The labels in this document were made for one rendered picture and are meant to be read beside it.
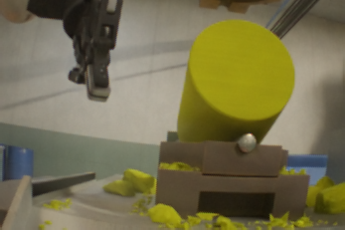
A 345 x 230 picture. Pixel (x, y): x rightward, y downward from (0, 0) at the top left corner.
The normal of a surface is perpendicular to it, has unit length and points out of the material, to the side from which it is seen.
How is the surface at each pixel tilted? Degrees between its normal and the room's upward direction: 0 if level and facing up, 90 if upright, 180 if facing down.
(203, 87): 74
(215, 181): 90
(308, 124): 90
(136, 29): 90
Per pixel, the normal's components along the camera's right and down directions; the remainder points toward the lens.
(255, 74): 0.06, -0.38
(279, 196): 0.04, -0.11
